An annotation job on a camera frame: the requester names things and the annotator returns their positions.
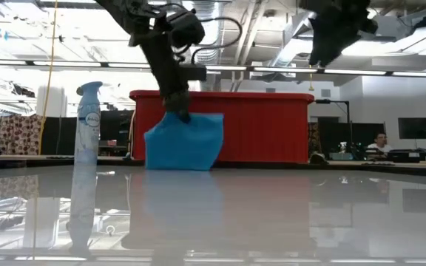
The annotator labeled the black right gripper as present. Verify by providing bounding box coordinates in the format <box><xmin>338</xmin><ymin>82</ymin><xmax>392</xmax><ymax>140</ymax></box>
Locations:
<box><xmin>308</xmin><ymin>13</ymin><xmax>379</xmax><ymax>69</ymax></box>

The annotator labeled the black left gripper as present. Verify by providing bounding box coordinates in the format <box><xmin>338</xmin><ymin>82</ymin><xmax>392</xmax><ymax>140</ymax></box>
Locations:
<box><xmin>129</xmin><ymin>28</ymin><xmax>208</xmax><ymax>124</ymax></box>

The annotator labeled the blue garment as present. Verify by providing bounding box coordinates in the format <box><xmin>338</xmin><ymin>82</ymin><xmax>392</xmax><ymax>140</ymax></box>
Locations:
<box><xmin>143</xmin><ymin>112</ymin><xmax>225</xmax><ymax>172</ymax></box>

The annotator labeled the red plastic laundry basket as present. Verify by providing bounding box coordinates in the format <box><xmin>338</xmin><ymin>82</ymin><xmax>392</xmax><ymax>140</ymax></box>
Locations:
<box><xmin>129</xmin><ymin>89</ymin><xmax>316</xmax><ymax>165</ymax></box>

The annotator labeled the wide black monitor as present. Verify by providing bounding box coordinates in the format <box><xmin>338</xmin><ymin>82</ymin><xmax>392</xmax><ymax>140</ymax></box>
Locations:
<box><xmin>318</xmin><ymin>121</ymin><xmax>388</xmax><ymax>149</ymax></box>

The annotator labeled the light blue air freshener bottle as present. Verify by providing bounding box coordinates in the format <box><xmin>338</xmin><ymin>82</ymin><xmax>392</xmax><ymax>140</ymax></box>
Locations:
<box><xmin>74</xmin><ymin>81</ymin><xmax>104</xmax><ymax>167</ymax></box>

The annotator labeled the person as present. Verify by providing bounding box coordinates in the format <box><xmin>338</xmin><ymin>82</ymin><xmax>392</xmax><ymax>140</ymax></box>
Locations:
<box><xmin>366</xmin><ymin>132</ymin><xmax>394</xmax><ymax>154</ymax></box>

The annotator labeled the small black monitor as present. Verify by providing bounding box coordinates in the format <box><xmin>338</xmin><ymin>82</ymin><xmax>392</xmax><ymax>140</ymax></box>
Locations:
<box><xmin>397</xmin><ymin>117</ymin><xmax>426</xmax><ymax>140</ymax></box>

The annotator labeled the black partition panel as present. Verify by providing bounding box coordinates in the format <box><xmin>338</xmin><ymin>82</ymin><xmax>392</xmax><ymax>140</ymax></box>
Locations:
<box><xmin>41</xmin><ymin>116</ymin><xmax>78</xmax><ymax>156</ymax></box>

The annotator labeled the white cylinder column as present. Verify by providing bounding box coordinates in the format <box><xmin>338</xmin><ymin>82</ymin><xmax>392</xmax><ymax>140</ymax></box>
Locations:
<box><xmin>36</xmin><ymin>86</ymin><xmax>67</xmax><ymax>118</ymax></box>

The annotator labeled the brown dotted cloth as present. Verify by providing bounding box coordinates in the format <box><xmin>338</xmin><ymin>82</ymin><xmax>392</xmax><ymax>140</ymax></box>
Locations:
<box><xmin>0</xmin><ymin>113</ymin><xmax>44</xmax><ymax>156</ymax></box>

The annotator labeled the tan wooden desk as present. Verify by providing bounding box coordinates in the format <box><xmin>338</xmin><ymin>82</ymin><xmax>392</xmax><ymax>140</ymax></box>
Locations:
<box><xmin>0</xmin><ymin>154</ymin><xmax>426</xmax><ymax>167</ymax></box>

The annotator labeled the smooth silver ventilation duct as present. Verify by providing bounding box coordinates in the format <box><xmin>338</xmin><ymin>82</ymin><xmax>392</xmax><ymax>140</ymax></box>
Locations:
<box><xmin>260</xmin><ymin>14</ymin><xmax>320</xmax><ymax>83</ymax></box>

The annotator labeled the corrugated silver duct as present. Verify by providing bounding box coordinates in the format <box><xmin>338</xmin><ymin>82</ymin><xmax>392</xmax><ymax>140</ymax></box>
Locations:
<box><xmin>183</xmin><ymin>0</ymin><xmax>226</xmax><ymax>92</ymax></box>

